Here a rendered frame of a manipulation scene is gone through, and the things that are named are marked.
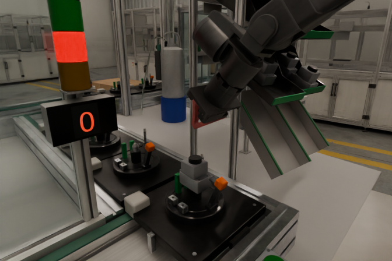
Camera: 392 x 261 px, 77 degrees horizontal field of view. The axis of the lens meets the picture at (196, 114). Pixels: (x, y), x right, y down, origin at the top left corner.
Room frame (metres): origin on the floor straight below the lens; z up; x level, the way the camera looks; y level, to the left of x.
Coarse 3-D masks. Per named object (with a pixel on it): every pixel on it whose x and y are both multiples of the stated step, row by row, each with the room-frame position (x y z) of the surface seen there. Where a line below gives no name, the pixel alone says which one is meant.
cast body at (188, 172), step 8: (184, 160) 0.50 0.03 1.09; (192, 160) 0.49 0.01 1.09; (200, 160) 0.49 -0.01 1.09; (184, 168) 0.49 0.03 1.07; (192, 168) 0.47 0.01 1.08; (200, 168) 0.48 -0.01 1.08; (184, 176) 0.49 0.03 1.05; (192, 176) 0.47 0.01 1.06; (200, 176) 0.48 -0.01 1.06; (208, 176) 0.49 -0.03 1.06; (184, 184) 0.49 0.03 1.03; (192, 184) 0.47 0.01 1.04; (200, 184) 0.47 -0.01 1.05; (208, 184) 0.48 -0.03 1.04; (200, 192) 0.47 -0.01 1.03
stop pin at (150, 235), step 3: (147, 234) 0.41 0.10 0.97; (150, 234) 0.41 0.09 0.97; (153, 234) 0.41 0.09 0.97; (147, 237) 0.41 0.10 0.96; (150, 237) 0.40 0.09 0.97; (153, 237) 0.41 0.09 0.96; (150, 240) 0.40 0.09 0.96; (153, 240) 0.41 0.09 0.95; (150, 243) 0.40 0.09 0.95; (153, 243) 0.41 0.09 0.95; (150, 246) 0.40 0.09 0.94; (153, 246) 0.41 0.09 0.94; (150, 249) 0.40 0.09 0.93; (153, 249) 0.41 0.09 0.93
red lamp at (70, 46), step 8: (56, 32) 0.43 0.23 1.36; (64, 32) 0.43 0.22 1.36; (72, 32) 0.43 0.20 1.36; (80, 32) 0.45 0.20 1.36; (56, 40) 0.43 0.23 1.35; (64, 40) 0.43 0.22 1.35; (72, 40) 0.43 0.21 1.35; (80, 40) 0.44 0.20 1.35; (56, 48) 0.43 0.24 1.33; (64, 48) 0.43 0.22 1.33; (72, 48) 0.43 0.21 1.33; (80, 48) 0.44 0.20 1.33; (56, 56) 0.44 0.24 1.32; (64, 56) 0.43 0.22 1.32; (72, 56) 0.43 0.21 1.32; (80, 56) 0.44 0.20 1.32
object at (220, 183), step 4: (212, 180) 0.46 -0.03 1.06; (216, 180) 0.44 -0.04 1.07; (220, 180) 0.44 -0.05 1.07; (224, 180) 0.45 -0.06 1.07; (216, 184) 0.44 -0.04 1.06; (220, 184) 0.44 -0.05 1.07; (224, 184) 0.44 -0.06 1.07; (216, 188) 0.45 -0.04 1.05; (220, 188) 0.43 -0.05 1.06; (216, 192) 0.45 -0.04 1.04; (220, 192) 0.45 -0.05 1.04; (212, 196) 0.45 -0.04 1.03; (216, 196) 0.45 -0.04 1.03; (212, 200) 0.45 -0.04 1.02; (216, 200) 0.46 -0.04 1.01; (212, 204) 0.45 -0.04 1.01
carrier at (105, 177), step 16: (144, 128) 0.74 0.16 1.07; (96, 160) 0.69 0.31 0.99; (112, 160) 0.73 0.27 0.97; (128, 160) 0.69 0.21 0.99; (160, 160) 0.73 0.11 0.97; (176, 160) 0.72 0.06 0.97; (96, 176) 0.63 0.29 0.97; (112, 176) 0.63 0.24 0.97; (128, 176) 0.61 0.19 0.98; (144, 176) 0.62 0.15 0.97; (160, 176) 0.63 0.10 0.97; (112, 192) 0.55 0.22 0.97; (128, 192) 0.55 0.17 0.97; (144, 192) 0.56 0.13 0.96
